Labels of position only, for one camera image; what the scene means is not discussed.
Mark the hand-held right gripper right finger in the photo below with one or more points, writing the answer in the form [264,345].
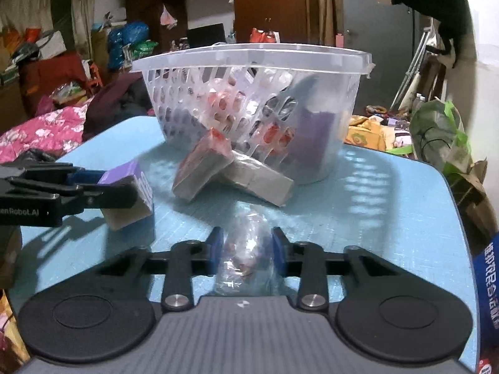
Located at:
[278,253]

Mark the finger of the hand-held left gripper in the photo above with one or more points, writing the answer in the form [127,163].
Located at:
[109,198]
[87,175]

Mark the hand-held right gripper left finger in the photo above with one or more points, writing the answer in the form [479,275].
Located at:
[215,253]

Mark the clear plastic packet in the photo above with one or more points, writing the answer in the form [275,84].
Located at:
[243,257]

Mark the purple box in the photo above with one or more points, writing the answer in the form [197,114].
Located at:
[124,171]

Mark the white plastic basket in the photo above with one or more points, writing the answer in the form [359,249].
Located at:
[335,85]

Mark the pink floral blanket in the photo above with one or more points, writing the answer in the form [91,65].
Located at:
[43,128]

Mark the grey wrapped box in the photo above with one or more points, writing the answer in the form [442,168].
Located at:
[257,179]

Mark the dark purple cloth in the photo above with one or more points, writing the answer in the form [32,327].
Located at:
[113,101]

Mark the red-topped box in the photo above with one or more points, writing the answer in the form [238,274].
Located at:
[199,167]

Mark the red cloth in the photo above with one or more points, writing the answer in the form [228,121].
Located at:
[54,74]

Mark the purple wrapped pack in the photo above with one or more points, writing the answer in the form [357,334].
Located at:
[315,124]

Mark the white cardboard box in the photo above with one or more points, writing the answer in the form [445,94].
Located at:
[50,43]

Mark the blue plastic sack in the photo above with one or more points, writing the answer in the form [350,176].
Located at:
[128,35]

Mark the yellow floral cloth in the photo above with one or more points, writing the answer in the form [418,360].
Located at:
[362,132]

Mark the beige curtain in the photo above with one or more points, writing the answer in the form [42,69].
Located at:
[23,11]

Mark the pink plastic bag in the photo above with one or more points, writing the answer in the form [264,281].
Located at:
[167,17]

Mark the black television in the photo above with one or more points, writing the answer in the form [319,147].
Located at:
[206,33]

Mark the green plastic bag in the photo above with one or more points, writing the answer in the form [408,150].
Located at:
[432,132]

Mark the brown paper bag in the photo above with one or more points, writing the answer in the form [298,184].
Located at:
[471,198]

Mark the blue bag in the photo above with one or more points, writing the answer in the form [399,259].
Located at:
[487,280]

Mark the red and white plastic bag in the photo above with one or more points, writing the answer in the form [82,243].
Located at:
[265,36]

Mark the metal crutch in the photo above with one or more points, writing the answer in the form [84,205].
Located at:
[413,62]

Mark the brown wooden wardrobe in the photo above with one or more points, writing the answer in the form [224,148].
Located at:
[265,4]

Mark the wooden sticks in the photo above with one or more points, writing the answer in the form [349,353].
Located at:
[323,0]

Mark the black garment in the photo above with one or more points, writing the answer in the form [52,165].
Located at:
[429,0]

